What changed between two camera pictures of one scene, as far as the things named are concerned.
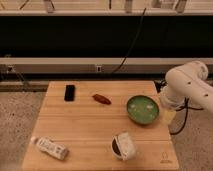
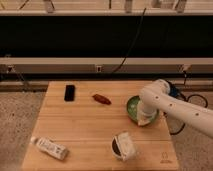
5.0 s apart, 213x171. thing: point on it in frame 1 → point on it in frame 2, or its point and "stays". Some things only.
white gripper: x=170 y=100 → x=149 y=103
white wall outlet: x=98 y=69 stays
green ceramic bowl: x=142 y=109 stays
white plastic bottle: x=50 y=146 stays
